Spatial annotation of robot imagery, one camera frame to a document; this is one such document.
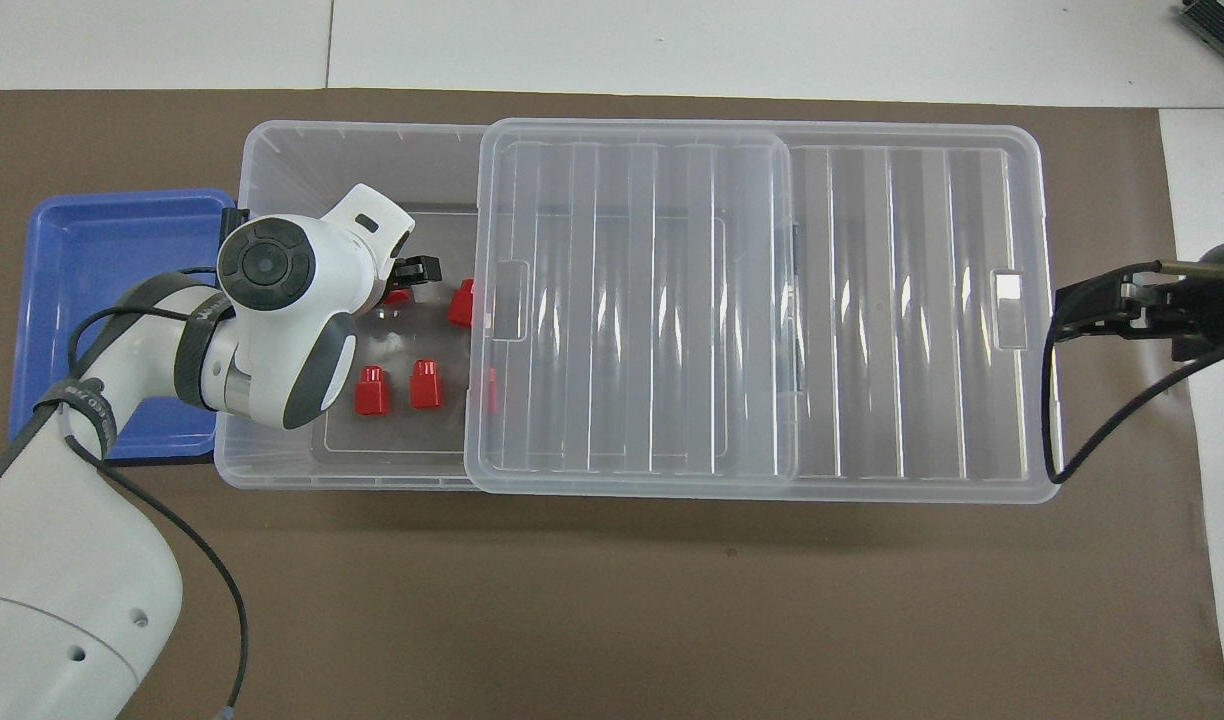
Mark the black finned device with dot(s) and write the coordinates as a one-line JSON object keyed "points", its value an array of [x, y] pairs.
{"points": [[1222, 25]]}

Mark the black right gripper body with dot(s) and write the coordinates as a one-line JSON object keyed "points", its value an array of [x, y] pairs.
{"points": [[1217, 300]]}

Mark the clear plastic storage box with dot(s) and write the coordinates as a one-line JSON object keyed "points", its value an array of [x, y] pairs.
{"points": [[292, 160]]}

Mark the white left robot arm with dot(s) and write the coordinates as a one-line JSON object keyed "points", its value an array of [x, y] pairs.
{"points": [[62, 560]]}

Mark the brown table mat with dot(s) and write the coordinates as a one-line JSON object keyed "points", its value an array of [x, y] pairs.
{"points": [[572, 600]]}

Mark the blue plastic tray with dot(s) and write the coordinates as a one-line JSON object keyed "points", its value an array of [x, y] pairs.
{"points": [[82, 250]]}

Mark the clear ribbed plastic lid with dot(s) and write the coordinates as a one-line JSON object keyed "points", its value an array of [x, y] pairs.
{"points": [[872, 320]]}

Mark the red block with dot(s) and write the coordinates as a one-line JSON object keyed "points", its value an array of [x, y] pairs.
{"points": [[488, 390], [461, 304], [372, 392], [398, 297], [426, 386]]}

